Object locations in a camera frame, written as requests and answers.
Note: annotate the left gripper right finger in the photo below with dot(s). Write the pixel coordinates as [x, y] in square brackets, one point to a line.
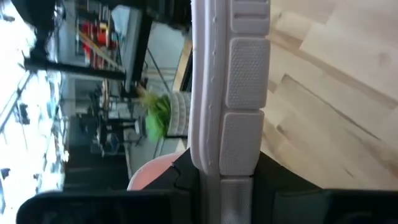
[267, 177]

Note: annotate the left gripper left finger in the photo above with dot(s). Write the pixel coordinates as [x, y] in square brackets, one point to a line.
[186, 177]

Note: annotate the pink rubber slide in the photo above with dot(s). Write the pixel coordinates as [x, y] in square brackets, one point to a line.
[245, 74]

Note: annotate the potted succulent in patterned pot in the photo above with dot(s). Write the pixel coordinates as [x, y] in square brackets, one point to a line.
[178, 115]

